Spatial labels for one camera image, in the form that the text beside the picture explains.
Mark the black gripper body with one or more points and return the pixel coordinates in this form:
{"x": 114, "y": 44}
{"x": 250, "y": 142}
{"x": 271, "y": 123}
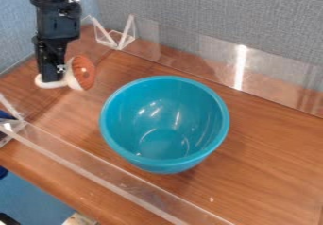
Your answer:
{"x": 58, "y": 20}

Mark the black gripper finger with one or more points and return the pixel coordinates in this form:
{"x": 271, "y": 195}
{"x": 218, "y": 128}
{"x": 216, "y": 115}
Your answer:
{"x": 60, "y": 51}
{"x": 47, "y": 60}

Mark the white brown toy mushroom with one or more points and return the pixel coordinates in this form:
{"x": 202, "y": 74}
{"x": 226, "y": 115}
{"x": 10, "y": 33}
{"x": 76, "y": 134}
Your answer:
{"x": 79, "y": 76}

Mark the blue plastic bowl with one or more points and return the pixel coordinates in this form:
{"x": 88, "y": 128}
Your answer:
{"x": 164, "y": 123}

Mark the clear acrylic front barrier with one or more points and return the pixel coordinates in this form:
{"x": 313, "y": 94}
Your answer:
{"x": 167, "y": 205}

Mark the clear acrylic back barrier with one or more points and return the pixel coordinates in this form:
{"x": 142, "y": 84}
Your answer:
{"x": 282, "y": 80}

